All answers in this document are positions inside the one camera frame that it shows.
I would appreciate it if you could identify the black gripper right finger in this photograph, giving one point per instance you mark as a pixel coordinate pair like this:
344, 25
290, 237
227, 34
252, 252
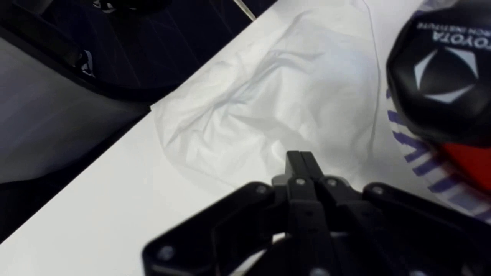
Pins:
388, 235

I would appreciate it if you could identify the white cloth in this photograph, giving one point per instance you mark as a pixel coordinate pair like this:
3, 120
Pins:
285, 97

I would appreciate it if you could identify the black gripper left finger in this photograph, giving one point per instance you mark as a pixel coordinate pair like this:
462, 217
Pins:
239, 231

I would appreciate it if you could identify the bowl of coloured blocks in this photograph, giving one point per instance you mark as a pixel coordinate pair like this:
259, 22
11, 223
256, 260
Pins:
424, 163

